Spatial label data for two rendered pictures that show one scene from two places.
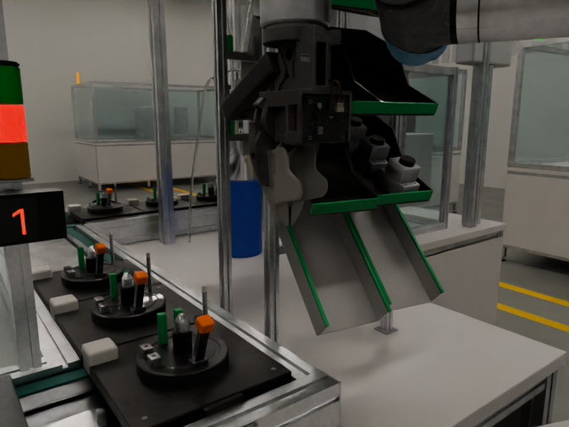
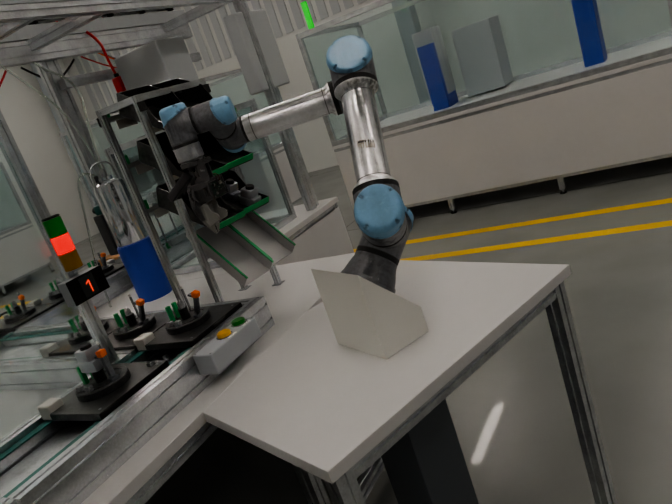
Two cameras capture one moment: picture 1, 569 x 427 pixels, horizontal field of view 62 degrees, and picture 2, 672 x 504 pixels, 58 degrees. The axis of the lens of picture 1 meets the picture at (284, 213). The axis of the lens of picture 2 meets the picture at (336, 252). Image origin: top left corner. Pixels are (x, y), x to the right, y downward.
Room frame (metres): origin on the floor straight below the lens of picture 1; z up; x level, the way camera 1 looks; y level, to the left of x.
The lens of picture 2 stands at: (-1.16, 0.30, 1.51)
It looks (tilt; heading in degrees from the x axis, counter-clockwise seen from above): 15 degrees down; 340
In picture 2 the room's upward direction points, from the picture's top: 19 degrees counter-clockwise
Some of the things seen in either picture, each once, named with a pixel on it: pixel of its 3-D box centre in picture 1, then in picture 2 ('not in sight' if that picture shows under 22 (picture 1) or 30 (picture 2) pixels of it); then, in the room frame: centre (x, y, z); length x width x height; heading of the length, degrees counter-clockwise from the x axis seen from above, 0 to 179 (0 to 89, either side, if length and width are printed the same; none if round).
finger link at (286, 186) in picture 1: (286, 189); (212, 218); (0.52, 0.00, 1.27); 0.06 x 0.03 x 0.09; 37
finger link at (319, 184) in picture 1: (308, 186); (219, 214); (0.54, -0.03, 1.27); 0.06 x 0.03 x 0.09; 37
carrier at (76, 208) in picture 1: (104, 200); not in sight; (1.92, 0.74, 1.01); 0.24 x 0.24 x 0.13; 37
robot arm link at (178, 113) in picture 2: not in sight; (179, 125); (0.53, -0.02, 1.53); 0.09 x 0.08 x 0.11; 64
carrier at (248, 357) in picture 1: (182, 337); (183, 311); (0.68, 0.16, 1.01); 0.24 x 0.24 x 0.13; 37
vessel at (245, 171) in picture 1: (238, 124); (115, 202); (1.68, 0.16, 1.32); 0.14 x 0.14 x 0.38
